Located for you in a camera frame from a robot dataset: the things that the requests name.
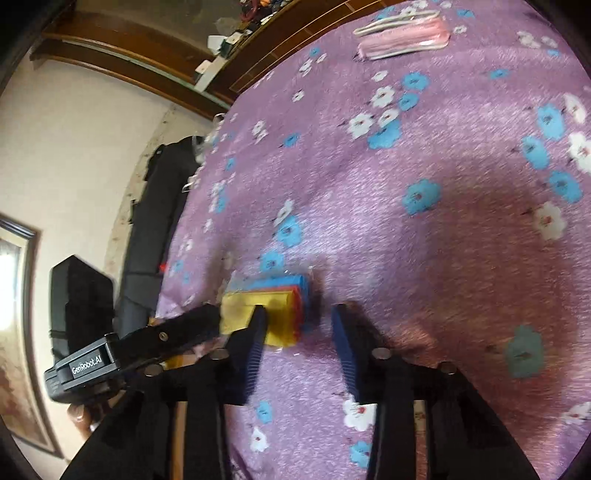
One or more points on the white box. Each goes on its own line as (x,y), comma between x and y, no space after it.
(203,69)

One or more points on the black case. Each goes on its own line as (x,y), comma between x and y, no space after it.
(81,295)

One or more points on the wooden framed picture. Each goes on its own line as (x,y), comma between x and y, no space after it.
(18,323)

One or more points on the person's left hand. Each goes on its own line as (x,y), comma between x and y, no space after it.
(78,417)

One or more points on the purple floral tablecloth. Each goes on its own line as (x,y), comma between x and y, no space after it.
(415,138)

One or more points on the pink folded cloth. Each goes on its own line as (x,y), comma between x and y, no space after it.
(406,34)

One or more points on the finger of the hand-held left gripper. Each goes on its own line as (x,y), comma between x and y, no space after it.
(184,327)
(154,370)

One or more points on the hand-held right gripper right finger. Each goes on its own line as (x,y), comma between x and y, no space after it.
(346,355)

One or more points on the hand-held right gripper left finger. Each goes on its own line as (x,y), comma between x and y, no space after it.
(251,355)

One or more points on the black sofa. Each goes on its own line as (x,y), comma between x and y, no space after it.
(152,221)

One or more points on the wooden cabinet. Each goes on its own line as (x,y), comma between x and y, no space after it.
(286,41)

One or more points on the colourful cloth pack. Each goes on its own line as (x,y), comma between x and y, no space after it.
(281,318)

